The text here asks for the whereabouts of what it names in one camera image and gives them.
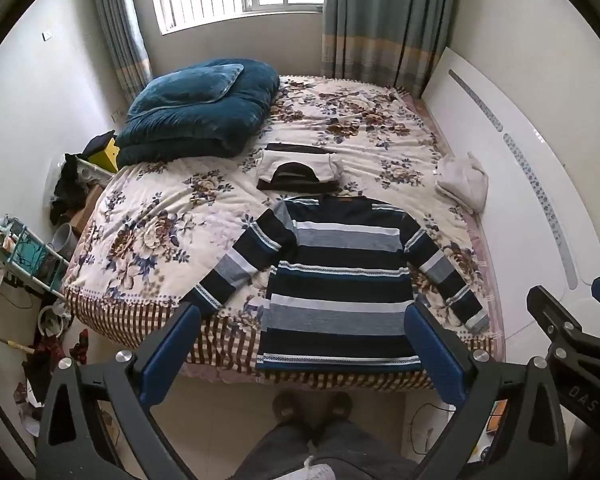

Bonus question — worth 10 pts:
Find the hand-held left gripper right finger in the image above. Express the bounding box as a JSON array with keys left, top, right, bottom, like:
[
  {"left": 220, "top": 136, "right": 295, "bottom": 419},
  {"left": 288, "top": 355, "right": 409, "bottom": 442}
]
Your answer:
[{"left": 402, "top": 302, "right": 568, "bottom": 480}]

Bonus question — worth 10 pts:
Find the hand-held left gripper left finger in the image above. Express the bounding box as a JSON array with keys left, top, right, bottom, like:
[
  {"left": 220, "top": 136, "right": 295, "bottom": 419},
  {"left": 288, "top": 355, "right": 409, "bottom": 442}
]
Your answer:
[{"left": 40, "top": 302, "right": 203, "bottom": 480}]

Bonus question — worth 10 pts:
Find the striped navy grey sweater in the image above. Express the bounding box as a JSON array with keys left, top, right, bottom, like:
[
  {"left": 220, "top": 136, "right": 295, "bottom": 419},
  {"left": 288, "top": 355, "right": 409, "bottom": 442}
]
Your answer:
[{"left": 182, "top": 195, "right": 491, "bottom": 374}]

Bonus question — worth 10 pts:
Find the black clothes pile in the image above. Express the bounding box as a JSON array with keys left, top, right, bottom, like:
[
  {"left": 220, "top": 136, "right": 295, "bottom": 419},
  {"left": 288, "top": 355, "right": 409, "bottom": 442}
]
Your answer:
[{"left": 50, "top": 152, "right": 89, "bottom": 226}]

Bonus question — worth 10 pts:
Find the red cloth on floor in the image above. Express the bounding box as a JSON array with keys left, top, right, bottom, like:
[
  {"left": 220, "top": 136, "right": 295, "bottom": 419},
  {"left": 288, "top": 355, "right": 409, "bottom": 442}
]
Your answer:
[{"left": 29, "top": 329, "right": 90, "bottom": 367}]

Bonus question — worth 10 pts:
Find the white bowl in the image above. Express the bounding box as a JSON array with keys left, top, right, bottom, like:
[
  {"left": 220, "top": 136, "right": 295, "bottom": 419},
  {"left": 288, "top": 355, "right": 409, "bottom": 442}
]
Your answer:
[{"left": 37, "top": 304, "right": 72, "bottom": 337}]

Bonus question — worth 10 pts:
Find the floral fleece bed blanket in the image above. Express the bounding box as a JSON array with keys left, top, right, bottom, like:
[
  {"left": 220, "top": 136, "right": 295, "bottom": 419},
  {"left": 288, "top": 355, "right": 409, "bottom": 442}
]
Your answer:
[{"left": 60, "top": 75, "right": 507, "bottom": 392}]

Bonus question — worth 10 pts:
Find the white bed headboard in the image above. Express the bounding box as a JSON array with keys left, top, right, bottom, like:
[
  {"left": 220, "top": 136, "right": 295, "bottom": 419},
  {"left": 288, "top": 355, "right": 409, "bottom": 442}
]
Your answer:
[{"left": 420, "top": 46, "right": 600, "bottom": 362}]

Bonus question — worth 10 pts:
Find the grey bucket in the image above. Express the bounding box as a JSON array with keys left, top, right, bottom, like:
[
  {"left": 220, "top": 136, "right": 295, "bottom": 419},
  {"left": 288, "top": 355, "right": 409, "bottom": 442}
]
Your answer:
[{"left": 52, "top": 222, "right": 77, "bottom": 259}]

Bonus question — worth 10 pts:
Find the cardboard box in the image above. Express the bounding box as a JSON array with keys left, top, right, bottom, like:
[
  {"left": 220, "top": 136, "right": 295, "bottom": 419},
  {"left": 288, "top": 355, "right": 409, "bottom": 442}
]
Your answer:
[{"left": 70, "top": 185, "right": 106, "bottom": 237}]

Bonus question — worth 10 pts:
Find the crumpled white cloth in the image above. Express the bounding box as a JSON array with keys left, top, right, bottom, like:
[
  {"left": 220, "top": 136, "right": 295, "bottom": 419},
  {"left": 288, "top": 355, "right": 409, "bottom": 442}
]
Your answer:
[{"left": 435, "top": 152, "right": 490, "bottom": 212}]

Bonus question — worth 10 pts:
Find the golden stick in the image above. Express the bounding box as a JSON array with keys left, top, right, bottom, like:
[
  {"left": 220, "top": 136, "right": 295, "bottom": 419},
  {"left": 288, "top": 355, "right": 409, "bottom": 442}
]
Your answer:
[{"left": 0, "top": 326, "right": 35, "bottom": 355}]

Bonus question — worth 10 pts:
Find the yellow box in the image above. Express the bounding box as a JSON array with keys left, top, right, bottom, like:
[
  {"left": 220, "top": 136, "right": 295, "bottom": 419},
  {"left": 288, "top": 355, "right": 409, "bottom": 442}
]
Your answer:
[{"left": 87, "top": 136, "right": 120, "bottom": 174}]

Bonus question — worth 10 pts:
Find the folded blue quilt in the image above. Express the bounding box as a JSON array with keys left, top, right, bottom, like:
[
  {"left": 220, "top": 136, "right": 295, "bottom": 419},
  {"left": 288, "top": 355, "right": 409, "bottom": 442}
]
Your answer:
[{"left": 115, "top": 59, "right": 281, "bottom": 167}]

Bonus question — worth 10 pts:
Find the folded white brown garment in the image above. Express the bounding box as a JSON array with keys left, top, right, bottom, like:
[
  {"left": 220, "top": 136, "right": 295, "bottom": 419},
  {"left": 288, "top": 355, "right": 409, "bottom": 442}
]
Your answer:
[{"left": 256, "top": 142, "right": 343, "bottom": 195}]

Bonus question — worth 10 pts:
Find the blue velvet pillow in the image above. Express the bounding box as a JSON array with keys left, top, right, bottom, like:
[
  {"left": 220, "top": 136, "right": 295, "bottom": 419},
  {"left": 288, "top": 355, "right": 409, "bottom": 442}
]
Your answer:
[{"left": 126, "top": 63, "right": 245, "bottom": 120}]

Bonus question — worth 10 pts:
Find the narrow grey-green curtain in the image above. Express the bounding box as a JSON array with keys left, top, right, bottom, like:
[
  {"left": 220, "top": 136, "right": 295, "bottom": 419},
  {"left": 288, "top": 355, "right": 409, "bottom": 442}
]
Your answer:
[{"left": 89, "top": 0, "right": 154, "bottom": 106}]

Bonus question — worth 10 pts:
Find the wide grey-green curtain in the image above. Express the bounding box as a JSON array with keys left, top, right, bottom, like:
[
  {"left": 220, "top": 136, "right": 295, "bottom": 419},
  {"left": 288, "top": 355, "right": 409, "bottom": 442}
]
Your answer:
[{"left": 321, "top": 0, "right": 462, "bottom": 101}]

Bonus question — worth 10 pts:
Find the black floor cable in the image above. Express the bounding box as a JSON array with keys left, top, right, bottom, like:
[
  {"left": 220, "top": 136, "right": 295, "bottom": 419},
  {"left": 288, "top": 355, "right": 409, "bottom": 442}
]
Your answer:
[{"left": 409, "top": 401, "right": 457, "bottom": 457}]

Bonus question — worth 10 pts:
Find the teal wire rack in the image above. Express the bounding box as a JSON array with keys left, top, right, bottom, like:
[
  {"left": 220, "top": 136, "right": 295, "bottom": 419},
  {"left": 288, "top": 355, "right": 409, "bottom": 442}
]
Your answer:
[{"left": 0, "top": 215, "right": 72, "bottom": 302}]

